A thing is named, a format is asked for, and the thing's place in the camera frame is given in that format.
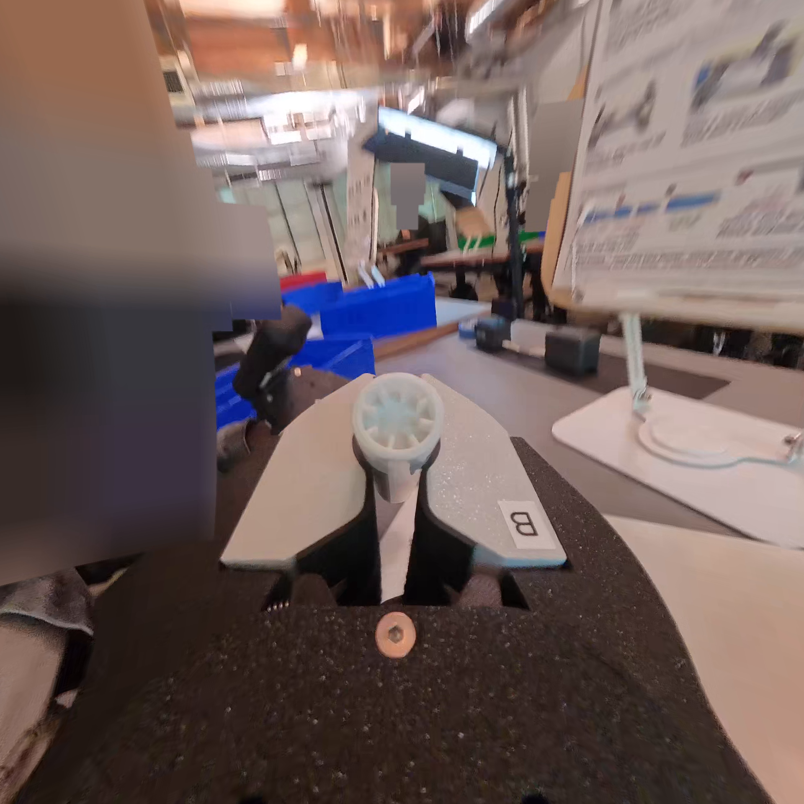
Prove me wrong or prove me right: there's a black battery charger case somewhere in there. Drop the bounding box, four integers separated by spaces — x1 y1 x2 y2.
474 317 510 353

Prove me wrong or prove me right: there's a green dry-erase marker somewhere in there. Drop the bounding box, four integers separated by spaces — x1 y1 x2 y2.
352 372 447 503

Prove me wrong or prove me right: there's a white whiteboard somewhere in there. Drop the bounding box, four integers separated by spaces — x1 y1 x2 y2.
380 499 804 801

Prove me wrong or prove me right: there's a printed instruction sheet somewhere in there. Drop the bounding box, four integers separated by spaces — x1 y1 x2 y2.
553 0 804 296

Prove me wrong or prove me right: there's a blue plastic bin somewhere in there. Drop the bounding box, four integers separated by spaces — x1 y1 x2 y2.
216 338 376 431
283 271 437 338

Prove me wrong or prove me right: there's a white-topped wooden board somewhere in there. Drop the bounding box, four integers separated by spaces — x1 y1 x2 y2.
376 296 492 360

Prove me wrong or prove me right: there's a person's printed clothing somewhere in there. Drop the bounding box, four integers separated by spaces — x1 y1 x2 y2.
0 565 96 804

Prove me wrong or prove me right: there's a small studio light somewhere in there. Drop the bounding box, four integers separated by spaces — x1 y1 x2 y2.
440 182 497 247

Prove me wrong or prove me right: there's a printed poster board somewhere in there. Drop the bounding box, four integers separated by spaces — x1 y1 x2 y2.
345 151 379 285

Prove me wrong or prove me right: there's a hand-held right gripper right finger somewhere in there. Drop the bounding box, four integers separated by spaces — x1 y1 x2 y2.
404 374 569 605

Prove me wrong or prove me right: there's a green plastic bin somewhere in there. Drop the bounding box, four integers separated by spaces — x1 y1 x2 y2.
457 231 547 247

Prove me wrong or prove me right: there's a dark grey case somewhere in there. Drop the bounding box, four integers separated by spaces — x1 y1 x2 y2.
545 330 602 376

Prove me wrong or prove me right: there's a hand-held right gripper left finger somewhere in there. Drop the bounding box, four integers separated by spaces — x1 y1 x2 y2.
220 374 383 605

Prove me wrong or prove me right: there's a wooden table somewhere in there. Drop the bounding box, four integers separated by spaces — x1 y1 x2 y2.
420 242 546 296

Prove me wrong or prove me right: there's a black table mat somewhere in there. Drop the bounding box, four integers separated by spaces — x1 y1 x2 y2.
521 339 732 403

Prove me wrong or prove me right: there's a studio light panel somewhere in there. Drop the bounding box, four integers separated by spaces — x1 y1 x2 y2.
363 107 498 189

